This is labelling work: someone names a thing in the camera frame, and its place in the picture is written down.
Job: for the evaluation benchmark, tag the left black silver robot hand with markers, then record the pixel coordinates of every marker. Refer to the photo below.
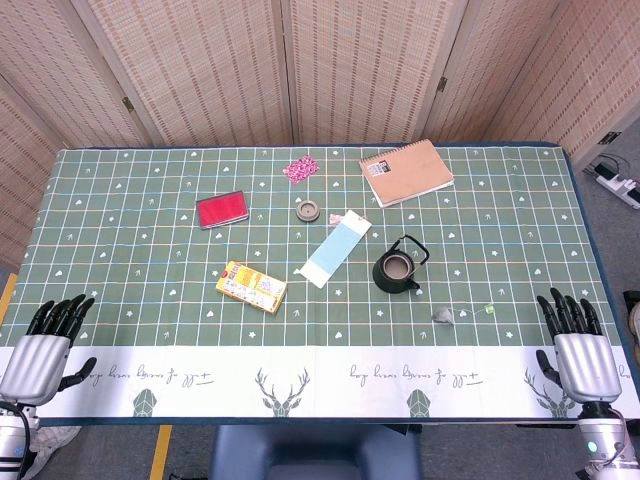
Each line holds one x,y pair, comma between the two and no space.
35,367

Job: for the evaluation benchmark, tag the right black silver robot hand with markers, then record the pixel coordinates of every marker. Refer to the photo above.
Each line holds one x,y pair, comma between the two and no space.
587,365

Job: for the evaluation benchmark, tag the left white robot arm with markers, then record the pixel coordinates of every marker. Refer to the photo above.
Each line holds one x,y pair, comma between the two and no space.
12,440

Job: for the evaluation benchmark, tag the black cast iron teapot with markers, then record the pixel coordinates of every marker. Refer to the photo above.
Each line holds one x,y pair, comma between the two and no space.
382,281

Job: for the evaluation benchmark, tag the grey round plastic cap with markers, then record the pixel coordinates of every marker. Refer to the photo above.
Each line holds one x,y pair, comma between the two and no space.
307,210

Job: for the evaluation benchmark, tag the grey shoe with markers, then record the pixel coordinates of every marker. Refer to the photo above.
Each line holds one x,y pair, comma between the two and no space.
635,325

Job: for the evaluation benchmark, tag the white shoe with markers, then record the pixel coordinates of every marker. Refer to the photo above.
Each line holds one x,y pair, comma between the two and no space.
52,440

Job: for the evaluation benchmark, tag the green checked tablecloth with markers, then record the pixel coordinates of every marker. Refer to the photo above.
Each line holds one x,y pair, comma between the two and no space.
150,250

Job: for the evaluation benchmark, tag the white power strip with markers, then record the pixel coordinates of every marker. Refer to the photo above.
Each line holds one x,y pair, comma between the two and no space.
620,187

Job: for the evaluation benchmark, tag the yellow printed cardboard box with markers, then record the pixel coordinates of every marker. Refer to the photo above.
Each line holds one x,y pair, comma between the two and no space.
250,287

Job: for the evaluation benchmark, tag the red flat case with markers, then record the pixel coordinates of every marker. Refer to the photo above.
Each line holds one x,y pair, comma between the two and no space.
221,210

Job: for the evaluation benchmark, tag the brown spiral notebook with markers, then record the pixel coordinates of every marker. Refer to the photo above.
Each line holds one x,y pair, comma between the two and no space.
410,172

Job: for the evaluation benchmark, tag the blue and white paper card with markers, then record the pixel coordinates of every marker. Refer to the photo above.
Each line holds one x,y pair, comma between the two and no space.
332,248

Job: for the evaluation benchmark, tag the dark blue chair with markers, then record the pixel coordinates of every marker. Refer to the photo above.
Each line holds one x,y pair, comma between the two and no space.
315,450

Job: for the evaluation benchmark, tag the small pink wrapper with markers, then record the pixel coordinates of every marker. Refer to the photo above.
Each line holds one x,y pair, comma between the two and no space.
335,218

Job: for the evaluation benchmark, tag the pink patterned packet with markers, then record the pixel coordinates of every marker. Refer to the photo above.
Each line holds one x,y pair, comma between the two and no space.
301,169

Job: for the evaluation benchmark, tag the woven folding screen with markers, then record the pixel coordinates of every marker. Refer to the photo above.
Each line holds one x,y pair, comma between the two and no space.
210,70

